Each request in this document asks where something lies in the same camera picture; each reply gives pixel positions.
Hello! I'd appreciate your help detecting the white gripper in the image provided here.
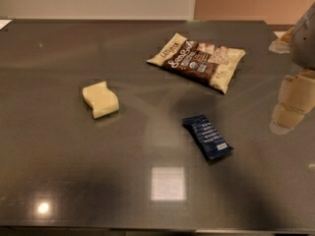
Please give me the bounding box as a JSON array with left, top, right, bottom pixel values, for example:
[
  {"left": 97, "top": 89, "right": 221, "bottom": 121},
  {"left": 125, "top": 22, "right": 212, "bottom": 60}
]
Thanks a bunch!
[{"left": 270, "top": 69, "right": 315, "bottom": 135}]

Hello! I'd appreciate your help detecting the dark blue rxbar wrapper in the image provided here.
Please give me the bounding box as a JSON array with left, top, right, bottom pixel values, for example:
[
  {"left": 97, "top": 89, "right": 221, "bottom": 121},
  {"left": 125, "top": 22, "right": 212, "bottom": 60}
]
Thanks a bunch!
[{"left": 182, "top": 115, "right": 233, "bottom": 160}]

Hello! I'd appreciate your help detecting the yellow wavy sponge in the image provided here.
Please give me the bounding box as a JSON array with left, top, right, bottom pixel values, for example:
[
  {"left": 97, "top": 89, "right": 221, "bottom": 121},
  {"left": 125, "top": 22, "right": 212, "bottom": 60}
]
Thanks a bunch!
[{"left": 83, "top": 82, "right": 119, "bottom": 119}]

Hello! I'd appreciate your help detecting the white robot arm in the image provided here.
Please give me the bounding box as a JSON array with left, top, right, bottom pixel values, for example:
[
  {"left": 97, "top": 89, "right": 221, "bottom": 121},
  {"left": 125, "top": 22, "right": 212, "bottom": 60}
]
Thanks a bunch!
[{"left": 270, "top": 3, "right": 315, "bottom": 135}]

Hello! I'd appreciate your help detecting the brown cream snack bag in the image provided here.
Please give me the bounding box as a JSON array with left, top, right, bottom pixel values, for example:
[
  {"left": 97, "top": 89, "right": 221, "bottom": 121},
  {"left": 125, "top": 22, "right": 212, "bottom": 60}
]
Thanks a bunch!
[{"left": 148, "top": 33, "right": 246, "bottom": 94}]

